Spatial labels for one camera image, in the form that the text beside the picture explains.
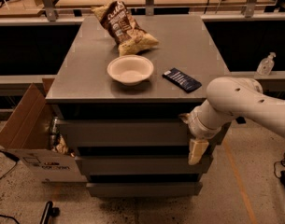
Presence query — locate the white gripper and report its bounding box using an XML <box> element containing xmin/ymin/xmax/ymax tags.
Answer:
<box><xmin>178</xmin><ymin>106</ymin><xmax>221</xmax><ymax>165</ymax></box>

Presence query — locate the grey top drawer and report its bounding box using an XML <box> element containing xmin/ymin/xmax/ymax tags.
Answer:
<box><xmin>58</xmin><ymin>119</ymin><xmax>192</xmax><ymax>147</ymax></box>

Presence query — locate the grey drawer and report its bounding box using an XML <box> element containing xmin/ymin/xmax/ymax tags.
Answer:
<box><xmin>58</xmin><ymin>119</ymin><xmax>192</xmax><ymax>147</ymax></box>
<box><xmin>75</xmin><ymin>156</ymin><xmax>212</xmax><ymax>175</ymax></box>
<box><xmin>86</xmin><ymin>182</ymin><xmax>203</xmax><ymax>198</ymax></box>

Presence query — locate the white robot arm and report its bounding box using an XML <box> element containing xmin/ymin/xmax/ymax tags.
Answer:
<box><xmin>180</xmin><ymin>77</ymin><xmax>285</xmax><ymax>165</ymax></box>

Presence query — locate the grey drawer cabinet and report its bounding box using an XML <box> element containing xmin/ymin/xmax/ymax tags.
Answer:
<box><xmin>47</xmin><ymin>15</ymin><xmax>229</xmax><ymax>184</ymax></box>

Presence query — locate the grey middle drawer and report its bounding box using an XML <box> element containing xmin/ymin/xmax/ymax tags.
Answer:
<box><xmin>75</xmin><ymin>156</ymin><xmax>212</xmax><ymax>175</ymax></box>

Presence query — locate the grey bottom drawer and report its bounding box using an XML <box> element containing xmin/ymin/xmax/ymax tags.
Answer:
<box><xmin>86</xmin><ymin>182</ymin><xmax>203</xmax><ymax>198</ymax></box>

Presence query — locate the open cardboard box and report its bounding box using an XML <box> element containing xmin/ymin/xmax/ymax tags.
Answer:
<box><xmin>0</xmin><ymin>84</ymin><xmax>87</xmax><ymax>182</ymax></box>

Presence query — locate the dark blue snack packet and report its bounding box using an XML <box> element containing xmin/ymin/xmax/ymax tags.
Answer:
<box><xmin>162</xmin><ymin>68</ymin><xmax>202</xmax><ymax>93</ymax></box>

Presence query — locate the white paper bowl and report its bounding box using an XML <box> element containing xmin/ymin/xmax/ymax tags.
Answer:
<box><xmin>107</xmin><ymin>55</ymin><xmax>154</xmax><ymax>86</ymax></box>

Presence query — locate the clear sanitizer pump bottle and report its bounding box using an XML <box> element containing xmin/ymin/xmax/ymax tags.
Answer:
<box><xmin>257</xmin><ymin>52</ymin><xmax>276</xmax><ymax>76</ymax></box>

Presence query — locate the brown chip bag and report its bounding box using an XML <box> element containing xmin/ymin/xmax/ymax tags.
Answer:
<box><xmin>92</xmin><ymin>1</ymin><xmax>159</xmax><ymax>56</ymax></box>

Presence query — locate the black object on floor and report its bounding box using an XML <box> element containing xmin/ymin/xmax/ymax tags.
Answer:
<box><xmin>39</xmin><ymin>201</ymin><xmax>60</xmax><ymax>224</ymax></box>

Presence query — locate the metal guard railing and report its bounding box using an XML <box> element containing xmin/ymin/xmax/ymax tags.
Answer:
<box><xmin>0</xmin><ymin>0</ymin><xmax>285</xmax><ymax>24</ymax></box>

